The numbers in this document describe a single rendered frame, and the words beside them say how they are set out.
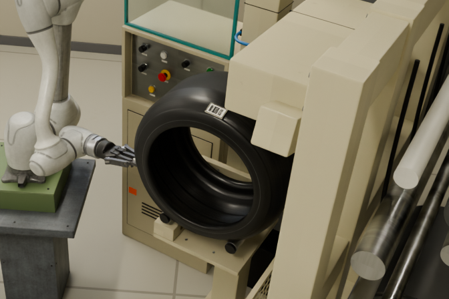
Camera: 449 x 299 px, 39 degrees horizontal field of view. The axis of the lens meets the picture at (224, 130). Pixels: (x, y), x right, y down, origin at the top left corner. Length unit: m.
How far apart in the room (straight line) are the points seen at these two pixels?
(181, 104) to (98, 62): 3.26
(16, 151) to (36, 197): 0.21
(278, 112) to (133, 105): 1.67
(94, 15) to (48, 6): 2.84
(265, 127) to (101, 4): 3.86
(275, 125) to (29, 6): 1.23
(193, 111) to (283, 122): 0.60
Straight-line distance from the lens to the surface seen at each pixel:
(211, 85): 2.07
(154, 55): 2.91
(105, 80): 5.00
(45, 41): 2.45
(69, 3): 2.52
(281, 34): 1.72
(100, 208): 3.79
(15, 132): 2.70
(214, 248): 2.42
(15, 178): 2.81
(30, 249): 3.01
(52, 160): 2.46
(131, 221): 3.50
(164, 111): 2.07
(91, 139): 2.52
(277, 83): 1.53
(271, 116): 1.46
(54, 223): 2.75
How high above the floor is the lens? 2.51
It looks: 34 degrees down
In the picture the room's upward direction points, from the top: 6 degrees clockwise
